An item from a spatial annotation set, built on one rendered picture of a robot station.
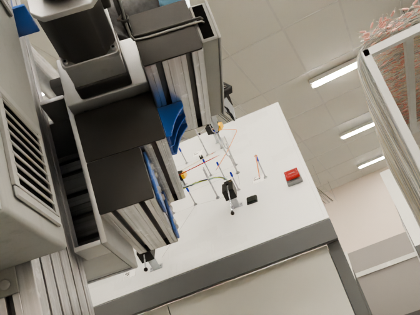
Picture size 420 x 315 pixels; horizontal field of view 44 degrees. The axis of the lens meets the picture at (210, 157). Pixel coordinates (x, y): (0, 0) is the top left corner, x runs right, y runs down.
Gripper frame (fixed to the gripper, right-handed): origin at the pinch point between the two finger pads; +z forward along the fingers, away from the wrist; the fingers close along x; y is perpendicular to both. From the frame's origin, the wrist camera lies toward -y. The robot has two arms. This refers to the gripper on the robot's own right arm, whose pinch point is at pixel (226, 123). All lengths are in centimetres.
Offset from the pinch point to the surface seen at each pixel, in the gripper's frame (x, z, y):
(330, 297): 17, 52, -40
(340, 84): -417, 138, 333
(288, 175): -7.8, 24.9, -11.9
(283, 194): -1.9, 29.1, -12.8
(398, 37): -65, -1, -30
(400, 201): -223, 182, 131
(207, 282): 39, 37, -13
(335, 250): 7, 42, -38
